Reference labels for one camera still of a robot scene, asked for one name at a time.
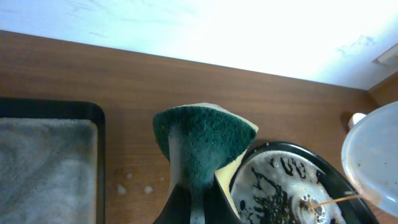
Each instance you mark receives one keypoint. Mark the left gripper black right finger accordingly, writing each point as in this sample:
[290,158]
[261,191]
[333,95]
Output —
[217,208]

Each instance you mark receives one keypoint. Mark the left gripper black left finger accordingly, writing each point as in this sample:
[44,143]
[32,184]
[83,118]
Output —
[177,210]

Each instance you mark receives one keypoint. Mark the green and yellow sponge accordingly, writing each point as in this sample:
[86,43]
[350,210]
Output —
[202,142]

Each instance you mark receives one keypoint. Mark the light blue plate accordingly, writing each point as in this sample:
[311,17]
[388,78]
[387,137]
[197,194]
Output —
[369,157]

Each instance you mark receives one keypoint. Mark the black round tray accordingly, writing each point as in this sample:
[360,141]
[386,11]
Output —
[281,182]

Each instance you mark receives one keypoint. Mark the black rectangular soapy water tray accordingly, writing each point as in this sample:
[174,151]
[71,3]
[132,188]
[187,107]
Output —
[52,161]

